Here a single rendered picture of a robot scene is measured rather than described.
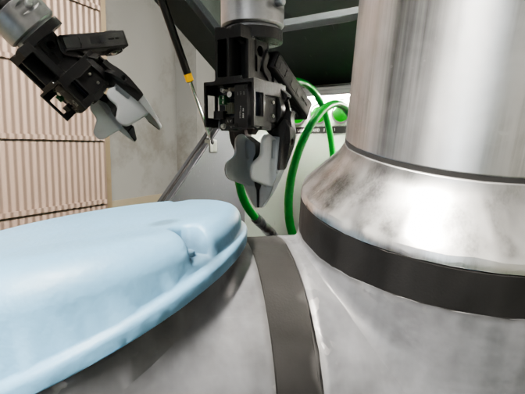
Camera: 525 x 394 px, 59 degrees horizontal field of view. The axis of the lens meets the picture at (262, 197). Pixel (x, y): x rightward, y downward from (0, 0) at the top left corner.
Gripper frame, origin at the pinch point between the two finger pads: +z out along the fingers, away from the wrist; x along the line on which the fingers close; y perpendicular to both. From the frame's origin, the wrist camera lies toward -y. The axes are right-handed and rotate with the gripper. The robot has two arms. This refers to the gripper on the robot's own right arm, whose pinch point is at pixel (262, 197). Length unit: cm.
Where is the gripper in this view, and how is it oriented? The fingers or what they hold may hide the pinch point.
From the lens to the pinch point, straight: 59.3
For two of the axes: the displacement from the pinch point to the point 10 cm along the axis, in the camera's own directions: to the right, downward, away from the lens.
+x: 8.4, 0.6, -5.4
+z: 0.0, 9.9, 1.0
